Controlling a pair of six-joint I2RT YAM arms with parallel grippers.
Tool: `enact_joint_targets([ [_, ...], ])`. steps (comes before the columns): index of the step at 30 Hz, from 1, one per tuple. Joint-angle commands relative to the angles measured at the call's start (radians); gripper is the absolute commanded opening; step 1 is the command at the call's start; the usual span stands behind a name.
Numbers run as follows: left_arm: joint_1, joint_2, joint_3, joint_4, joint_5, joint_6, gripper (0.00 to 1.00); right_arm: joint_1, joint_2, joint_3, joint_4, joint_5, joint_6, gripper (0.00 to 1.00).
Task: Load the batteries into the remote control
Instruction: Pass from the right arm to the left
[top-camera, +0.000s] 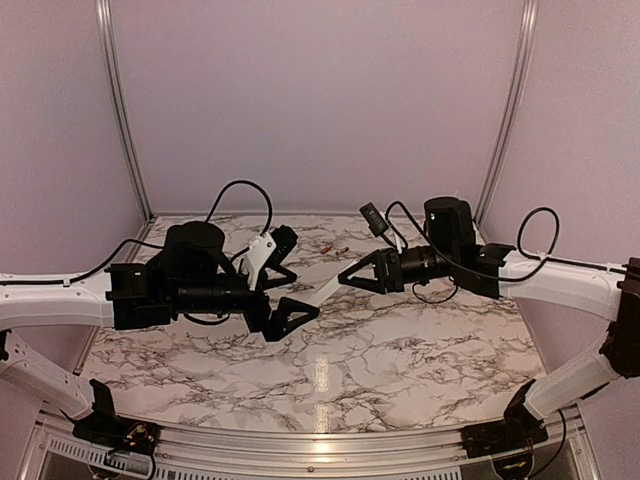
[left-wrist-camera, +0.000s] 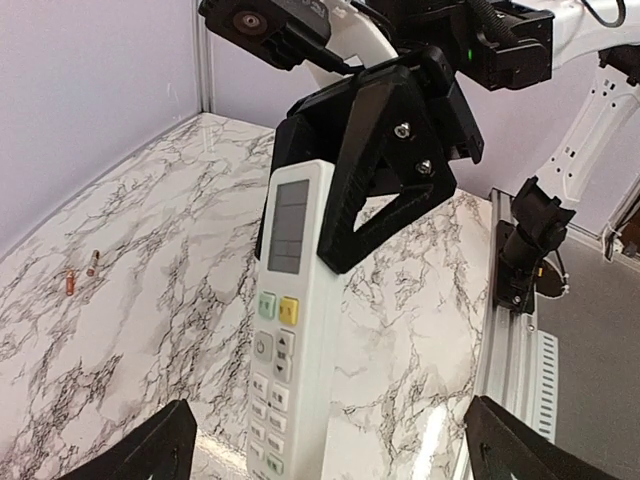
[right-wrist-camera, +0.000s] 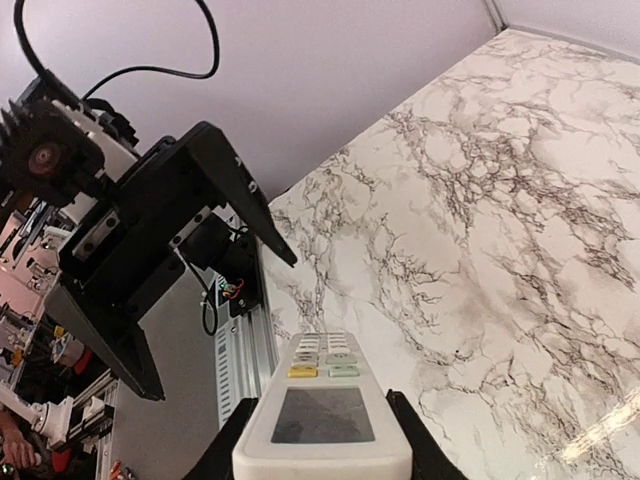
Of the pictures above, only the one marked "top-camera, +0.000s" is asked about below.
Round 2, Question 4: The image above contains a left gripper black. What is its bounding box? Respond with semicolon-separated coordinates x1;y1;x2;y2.
172;267;322;342

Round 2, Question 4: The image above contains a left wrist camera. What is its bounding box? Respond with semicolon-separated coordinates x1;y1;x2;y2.
243;225;298;291

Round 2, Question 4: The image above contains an aluminium frame post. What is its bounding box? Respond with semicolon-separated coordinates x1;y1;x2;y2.
475;0;539;225
95;0;153;221

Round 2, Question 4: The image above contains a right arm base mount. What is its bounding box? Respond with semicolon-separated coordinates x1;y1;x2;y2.
461;411;549;458

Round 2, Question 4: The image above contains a white remote control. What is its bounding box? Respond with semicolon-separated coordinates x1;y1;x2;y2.
307;260;357;308

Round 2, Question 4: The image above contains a right aluminium frame post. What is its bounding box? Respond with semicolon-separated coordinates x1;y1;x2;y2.
475;0;539;225

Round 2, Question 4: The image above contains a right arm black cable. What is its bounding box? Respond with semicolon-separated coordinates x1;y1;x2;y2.
384;199;626;304

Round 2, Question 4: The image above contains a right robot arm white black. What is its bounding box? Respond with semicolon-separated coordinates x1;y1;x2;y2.
338;196;639;448

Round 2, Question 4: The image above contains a left aluminium frame post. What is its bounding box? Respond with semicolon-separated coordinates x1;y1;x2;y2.
95;0;153;221

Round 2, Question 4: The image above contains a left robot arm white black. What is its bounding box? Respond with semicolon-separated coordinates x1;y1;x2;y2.
1;221;319;445

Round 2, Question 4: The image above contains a front aluminium rail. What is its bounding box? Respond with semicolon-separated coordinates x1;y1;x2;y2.
18;405;601;479

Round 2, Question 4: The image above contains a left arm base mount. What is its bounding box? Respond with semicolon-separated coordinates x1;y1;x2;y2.
72;412;161;455

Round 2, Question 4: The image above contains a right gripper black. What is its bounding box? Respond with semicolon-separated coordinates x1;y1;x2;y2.
339;243;458;294

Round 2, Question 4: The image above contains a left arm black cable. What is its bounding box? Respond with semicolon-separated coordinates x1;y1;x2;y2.
0;179;276;289

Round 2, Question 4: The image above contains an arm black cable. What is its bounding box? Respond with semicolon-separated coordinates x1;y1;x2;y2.
0;179;276;289
384;199;626;304

